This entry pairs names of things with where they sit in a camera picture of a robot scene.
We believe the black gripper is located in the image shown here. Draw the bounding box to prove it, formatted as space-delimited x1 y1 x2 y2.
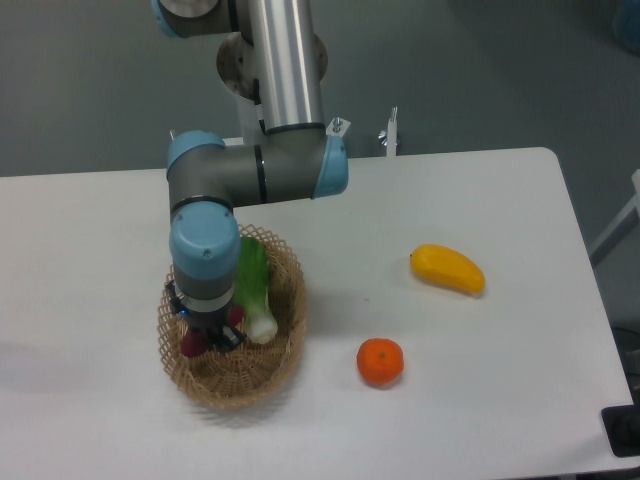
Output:
165 281 245 353

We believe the purple sweet potato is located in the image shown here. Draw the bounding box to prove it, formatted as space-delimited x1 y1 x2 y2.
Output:
180 306 244 358

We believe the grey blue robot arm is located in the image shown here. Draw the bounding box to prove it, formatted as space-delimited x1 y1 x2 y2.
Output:
152 1 348 357

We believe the woven wicker basket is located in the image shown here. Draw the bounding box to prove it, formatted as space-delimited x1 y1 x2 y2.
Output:
157 224 307 409

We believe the green bok choy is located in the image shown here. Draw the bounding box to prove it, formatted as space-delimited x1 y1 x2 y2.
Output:
234 237 278 345

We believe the orange tangerine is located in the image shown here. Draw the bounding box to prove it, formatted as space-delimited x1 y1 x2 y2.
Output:
356 338 404 387

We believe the yellow mango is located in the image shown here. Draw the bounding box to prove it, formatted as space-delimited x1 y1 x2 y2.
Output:
410 244 486 295

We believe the black device at table edge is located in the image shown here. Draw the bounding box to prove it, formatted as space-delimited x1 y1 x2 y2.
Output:
601 405 639 458

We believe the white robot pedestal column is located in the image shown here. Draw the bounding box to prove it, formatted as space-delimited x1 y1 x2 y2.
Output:
236 96 265 145

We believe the white metal base frame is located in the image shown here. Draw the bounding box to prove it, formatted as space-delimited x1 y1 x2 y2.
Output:
168 115 351 146

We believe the white bracket with knob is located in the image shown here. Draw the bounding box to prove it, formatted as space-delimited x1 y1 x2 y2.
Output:
378 106 401 157

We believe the white frame leg right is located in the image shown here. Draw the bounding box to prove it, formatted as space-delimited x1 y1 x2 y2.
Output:
588 170 639 268

